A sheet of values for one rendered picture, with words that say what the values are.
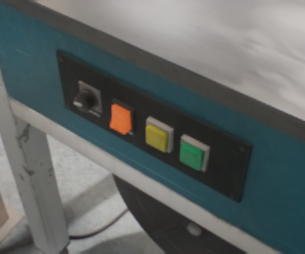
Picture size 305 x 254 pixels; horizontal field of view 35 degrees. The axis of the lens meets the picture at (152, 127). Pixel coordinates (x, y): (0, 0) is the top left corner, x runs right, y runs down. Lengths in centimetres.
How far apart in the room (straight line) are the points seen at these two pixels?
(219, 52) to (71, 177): 90
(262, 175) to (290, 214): 5
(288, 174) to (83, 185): 89
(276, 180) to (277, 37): 14
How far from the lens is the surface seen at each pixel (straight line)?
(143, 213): 104
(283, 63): 47
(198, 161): 50
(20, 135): 79
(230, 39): 49
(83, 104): 56
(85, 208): 126
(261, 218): 53
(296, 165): 46
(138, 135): 55
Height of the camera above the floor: 101
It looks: 45 degrees down
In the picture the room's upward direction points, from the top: straight up
